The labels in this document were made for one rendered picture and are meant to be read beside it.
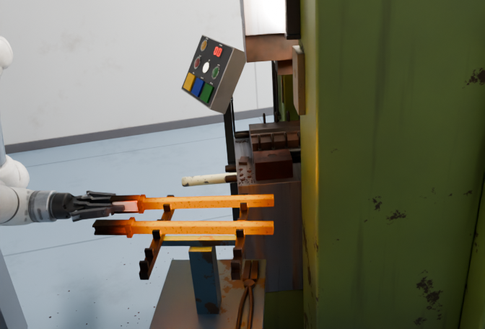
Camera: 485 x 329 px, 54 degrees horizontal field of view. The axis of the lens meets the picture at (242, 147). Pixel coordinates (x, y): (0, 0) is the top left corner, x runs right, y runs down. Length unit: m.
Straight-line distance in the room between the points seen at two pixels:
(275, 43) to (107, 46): 2.78
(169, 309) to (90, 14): 3.07
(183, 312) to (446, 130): 0.83
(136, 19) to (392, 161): 3.15
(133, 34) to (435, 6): 3.23
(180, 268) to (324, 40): 0.82
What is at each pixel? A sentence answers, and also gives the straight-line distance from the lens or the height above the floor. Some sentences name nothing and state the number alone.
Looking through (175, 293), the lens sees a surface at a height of 0.72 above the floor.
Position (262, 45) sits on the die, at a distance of 1.51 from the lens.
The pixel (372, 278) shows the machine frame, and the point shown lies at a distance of 1.46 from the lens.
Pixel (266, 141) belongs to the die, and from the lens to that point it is 1.63.
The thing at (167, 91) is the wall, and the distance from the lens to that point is 4.27.
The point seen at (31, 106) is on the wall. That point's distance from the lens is 4.38.
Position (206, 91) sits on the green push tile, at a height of 1.02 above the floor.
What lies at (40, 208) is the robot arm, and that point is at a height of 1.00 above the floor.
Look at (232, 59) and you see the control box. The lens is 2.03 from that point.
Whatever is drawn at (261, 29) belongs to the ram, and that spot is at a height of 1.38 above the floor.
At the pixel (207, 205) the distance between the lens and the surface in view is 1.32.
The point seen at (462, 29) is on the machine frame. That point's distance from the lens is 1.21.
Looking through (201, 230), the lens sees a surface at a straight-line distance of 1.22.
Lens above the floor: 1.68
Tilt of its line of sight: 25 degrees down
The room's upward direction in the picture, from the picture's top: 4 degrees counter-clockwise
